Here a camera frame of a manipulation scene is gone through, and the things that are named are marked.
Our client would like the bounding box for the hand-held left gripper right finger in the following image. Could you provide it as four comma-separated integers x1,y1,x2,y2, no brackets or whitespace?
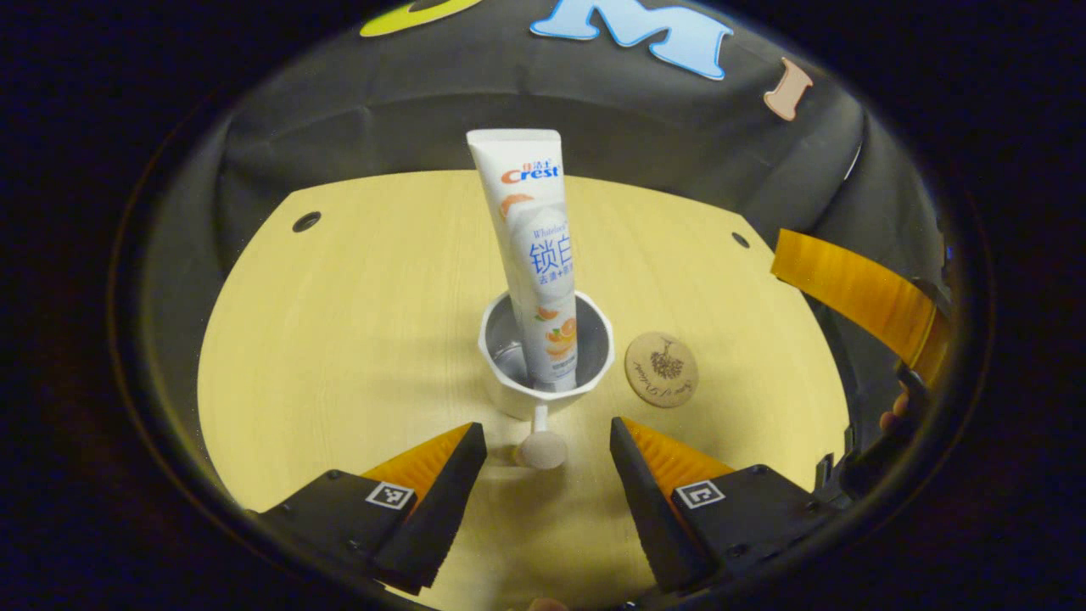
609,416,839,595

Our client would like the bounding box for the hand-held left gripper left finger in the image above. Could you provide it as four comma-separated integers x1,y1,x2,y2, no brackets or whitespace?
253,422,489,595

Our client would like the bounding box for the white cup with wooden handle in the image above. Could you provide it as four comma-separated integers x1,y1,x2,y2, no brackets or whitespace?
478,289,616,472

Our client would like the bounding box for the round brown coaster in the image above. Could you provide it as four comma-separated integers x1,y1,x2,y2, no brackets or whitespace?
624,332,699,409

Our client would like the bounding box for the white toothpaste tube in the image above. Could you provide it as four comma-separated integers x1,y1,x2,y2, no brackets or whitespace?
466,129,582,393

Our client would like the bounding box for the wooden desktop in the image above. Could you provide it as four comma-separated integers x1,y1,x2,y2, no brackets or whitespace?
197,170,851,611

